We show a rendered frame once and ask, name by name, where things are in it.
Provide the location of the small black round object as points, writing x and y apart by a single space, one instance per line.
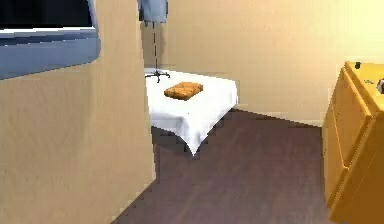
357 65

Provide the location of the orange pillow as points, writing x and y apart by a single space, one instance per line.
183 90

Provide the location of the white bed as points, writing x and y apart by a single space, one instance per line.
196 110

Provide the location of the yellow wooden chest of drawers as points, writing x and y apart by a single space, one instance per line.
356 143

